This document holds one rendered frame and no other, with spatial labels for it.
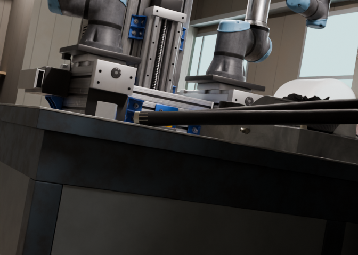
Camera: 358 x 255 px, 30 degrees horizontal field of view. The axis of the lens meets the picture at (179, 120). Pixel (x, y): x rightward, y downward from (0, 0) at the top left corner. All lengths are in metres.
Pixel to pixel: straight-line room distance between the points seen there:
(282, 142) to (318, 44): 4.92
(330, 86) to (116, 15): 3.31
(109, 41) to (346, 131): 0.87
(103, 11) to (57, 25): 5.89
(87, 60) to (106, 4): 0.21
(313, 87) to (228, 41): 2.92
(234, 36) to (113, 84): 0.57
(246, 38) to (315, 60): 4.01
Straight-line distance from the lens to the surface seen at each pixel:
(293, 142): 1.56
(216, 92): 2.41
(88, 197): 1.22
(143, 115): 1.36
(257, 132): 1.70
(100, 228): 1.24
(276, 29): 7.20
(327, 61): 6.32
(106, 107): 1.79
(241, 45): 2.47
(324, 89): 5.34
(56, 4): 2.29
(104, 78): 2.10
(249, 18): 2.62
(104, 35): 2.24
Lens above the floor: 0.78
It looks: 2 degrees up
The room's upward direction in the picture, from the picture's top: 10 degrees clockwise
